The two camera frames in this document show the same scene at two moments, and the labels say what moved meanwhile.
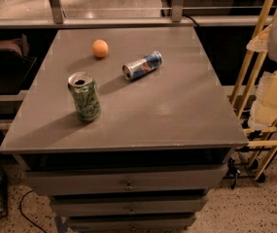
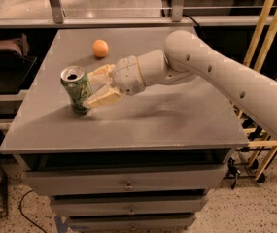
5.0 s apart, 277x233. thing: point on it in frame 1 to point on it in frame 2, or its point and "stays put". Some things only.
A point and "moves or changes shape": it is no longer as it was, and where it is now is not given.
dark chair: (6, 63) stays put
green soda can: (85, 94) moves or changes shape
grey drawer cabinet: (160, 146) stays put
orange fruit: (100, 48) stays put
